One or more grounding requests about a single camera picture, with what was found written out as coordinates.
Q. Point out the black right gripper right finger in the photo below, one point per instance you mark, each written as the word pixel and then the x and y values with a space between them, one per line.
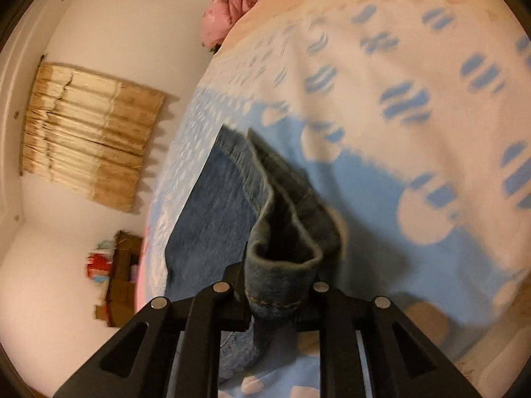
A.
pixel 372 349

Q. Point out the dark brown wooden desk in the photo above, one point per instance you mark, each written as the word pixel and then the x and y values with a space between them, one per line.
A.
pixel 118 305

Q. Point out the dark blue denim jeans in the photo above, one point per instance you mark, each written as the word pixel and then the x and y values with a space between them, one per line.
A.
pixel 249 205

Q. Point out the blue pink patterned bed sheet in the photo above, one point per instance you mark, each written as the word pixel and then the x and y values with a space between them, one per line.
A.
pixel 411 118

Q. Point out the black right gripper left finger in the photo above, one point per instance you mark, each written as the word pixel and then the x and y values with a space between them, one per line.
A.
pixel 168 348

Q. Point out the beige gold window curtain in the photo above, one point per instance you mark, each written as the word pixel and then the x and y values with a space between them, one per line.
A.
pixel 89 133

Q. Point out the pink folded blanket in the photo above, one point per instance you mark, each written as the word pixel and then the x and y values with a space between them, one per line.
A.
pixel 219 18

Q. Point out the red gift bag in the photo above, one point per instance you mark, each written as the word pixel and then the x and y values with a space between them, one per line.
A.
pixel 98 267

